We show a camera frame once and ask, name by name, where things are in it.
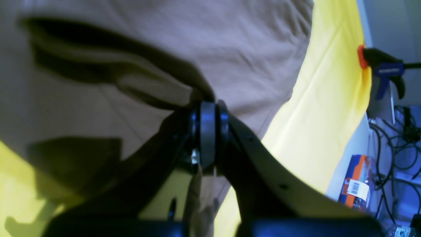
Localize yellow table cloth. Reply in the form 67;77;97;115
0;0;372;237

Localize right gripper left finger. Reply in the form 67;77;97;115
43;101;216;237

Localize black clamp with red tip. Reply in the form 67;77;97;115
357;44;421;100

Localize orange blue packaged item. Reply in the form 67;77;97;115
338;154;374;212

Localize brown T-shirt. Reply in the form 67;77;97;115
1;0;314;237

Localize tangled black cables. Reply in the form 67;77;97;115
368;105;421;224

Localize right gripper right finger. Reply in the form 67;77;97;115
215;100;383;237

